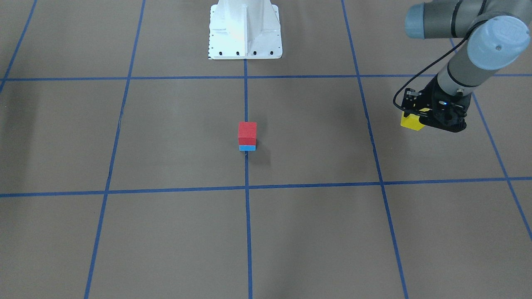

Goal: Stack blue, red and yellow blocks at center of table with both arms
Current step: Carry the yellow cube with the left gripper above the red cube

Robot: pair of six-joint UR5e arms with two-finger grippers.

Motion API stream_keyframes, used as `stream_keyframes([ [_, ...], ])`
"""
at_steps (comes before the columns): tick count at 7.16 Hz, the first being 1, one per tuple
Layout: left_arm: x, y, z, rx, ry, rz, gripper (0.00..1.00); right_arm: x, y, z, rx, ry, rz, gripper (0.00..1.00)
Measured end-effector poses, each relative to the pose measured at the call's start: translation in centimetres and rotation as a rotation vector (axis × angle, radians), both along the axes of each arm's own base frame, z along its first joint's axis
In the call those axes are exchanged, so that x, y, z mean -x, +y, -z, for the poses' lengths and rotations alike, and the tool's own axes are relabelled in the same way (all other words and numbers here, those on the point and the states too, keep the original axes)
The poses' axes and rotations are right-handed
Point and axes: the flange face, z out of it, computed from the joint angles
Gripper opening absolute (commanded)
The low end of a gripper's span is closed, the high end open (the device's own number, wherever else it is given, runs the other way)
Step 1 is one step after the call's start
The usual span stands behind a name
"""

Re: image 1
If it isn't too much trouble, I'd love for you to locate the yellow cube block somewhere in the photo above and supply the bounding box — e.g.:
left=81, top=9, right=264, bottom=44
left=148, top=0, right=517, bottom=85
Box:
left=400, top=112, right=426, bottom=131

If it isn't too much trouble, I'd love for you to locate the blue cube block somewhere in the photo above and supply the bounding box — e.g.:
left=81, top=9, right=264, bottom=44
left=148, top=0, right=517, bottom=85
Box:
left=238, top=145, right=256, bottom=152

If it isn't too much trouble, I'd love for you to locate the white pedestal column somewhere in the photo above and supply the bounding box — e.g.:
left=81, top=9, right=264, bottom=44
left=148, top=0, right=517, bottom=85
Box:
left=208, top=0, right=283, bottom=59

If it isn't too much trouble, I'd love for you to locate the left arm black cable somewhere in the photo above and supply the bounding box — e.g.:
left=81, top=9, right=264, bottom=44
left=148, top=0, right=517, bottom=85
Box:
left=393, top=37, right=468, bottom=110

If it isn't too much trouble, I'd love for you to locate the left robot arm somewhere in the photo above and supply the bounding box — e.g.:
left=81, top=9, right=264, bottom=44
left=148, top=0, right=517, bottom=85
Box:
left=405, top=0, right=531, bottom=117

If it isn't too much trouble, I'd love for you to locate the red cube block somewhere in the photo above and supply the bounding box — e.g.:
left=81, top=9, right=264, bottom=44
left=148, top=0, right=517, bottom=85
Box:
left=237, top=122, right=258, bottom=146

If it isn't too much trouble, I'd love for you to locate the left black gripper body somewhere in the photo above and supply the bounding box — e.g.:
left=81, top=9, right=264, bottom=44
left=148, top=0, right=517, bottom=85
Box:
left=420, top=76, right=447, bottom=112

